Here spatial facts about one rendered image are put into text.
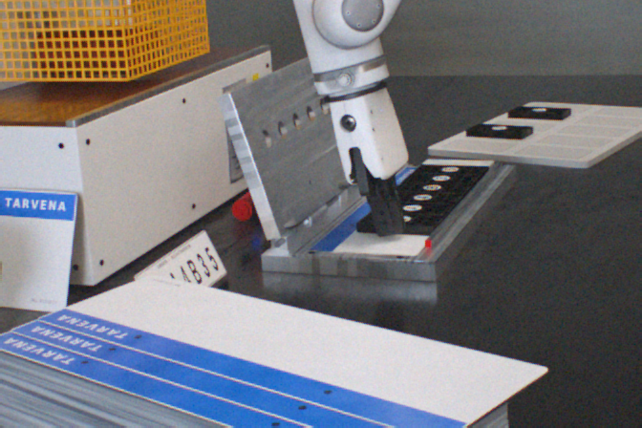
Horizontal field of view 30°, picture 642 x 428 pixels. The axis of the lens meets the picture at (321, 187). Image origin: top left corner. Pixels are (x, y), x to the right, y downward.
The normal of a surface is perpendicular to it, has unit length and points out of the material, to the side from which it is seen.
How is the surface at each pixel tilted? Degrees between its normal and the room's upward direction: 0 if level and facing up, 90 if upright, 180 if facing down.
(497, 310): 0
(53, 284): 69
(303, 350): 0
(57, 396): 90
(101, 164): 90
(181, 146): 90
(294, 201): 74
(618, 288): 0
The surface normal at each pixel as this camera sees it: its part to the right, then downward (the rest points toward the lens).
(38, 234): -0.40, -0.11
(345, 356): -0.07, -0.97
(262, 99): 0.88, -0.24
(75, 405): -0.64, 0.23
